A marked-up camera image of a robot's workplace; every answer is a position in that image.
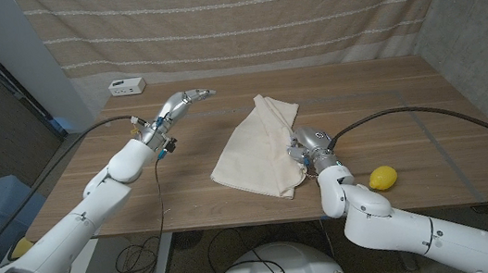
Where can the grey table leg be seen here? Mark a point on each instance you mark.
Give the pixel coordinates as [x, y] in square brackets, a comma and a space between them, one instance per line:
[163, 258]

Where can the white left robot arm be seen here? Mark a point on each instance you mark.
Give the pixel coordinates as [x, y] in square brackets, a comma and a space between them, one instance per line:
[74, 232]

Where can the white power strip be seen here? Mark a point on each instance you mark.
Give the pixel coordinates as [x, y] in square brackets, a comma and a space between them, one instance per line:
[127, 87]

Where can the yellow floor pad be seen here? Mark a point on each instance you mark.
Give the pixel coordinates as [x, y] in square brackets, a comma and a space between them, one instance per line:
[20, 249]

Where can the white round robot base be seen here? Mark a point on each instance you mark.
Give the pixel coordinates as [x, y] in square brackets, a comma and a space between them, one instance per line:
[251, 271]

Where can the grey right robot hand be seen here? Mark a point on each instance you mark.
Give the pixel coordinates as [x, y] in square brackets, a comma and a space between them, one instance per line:
[312, 139]

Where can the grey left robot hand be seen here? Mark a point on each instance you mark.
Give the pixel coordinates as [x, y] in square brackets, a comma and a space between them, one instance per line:
[175, 107]

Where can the cream cheesecloth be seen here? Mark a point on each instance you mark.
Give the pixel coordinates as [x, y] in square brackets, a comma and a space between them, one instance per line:
[260, 153]

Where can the beige striped backdrop cloth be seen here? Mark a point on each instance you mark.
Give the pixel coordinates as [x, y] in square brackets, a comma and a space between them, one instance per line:
[233, 12]

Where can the yellow lemon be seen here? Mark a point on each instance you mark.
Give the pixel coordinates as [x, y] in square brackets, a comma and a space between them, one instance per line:
[383, 177]

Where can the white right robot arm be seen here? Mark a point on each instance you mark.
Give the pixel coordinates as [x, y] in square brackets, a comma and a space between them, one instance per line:
[400, 229]

